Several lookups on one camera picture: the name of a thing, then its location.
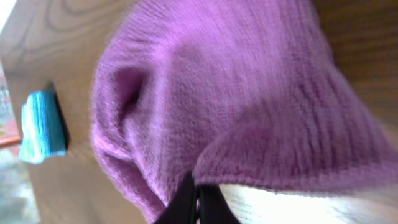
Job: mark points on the purple microfiber cloth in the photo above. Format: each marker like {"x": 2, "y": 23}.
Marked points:
{"x": 233, "y": 92}

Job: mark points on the blue folded cloth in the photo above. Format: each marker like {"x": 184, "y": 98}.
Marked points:
{"x": 43, "y": 135}

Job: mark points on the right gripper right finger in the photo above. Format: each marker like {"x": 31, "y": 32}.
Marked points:
{"x": 213, "y": 207}

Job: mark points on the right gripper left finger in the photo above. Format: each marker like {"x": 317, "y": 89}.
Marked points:
{"x": 182, "y": 208}

